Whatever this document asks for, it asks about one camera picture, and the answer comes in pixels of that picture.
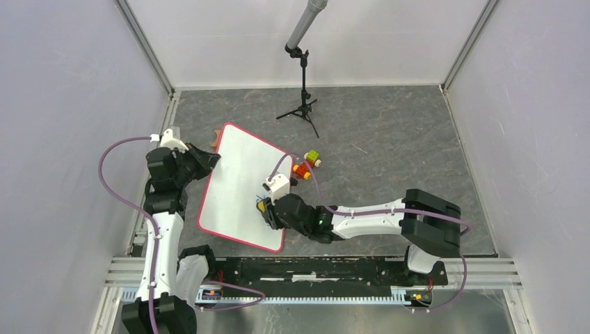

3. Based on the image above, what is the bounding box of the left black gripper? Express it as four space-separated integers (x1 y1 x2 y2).
173 141 221 186

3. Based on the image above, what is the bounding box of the pink framed whiteboard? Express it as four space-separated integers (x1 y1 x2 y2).
197 123 285 253

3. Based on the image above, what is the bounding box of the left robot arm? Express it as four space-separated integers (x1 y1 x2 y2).
121 143 221 333

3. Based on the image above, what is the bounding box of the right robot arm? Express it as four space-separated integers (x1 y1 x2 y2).
257 189 469 284

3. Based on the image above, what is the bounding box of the brown wooden block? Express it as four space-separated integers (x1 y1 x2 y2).
210 129 221 149

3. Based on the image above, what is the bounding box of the colourful toy brick car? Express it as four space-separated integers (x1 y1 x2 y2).
292 150 322 180

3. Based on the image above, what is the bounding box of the microphone on black tripod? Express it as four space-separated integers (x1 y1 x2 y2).
276 0 328 138

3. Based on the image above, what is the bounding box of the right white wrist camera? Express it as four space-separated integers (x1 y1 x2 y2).
263 174 291 205

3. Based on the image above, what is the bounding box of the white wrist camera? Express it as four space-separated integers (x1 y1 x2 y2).
263 174 291 205
150 126 189 153

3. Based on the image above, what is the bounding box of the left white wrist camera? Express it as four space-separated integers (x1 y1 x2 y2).
150 126 189 153

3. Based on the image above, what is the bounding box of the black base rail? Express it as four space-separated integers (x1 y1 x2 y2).
209 256 448 298

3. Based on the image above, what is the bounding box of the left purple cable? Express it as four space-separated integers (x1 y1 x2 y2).
98 136 162 334

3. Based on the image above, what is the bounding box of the purple cable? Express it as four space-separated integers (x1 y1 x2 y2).
267 153 473 315
98 136 162 334

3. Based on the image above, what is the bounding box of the white toothed cable duct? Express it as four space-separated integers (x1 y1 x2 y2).
194 285 432 308

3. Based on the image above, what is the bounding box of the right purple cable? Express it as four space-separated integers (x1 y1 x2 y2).
267 153 473 315

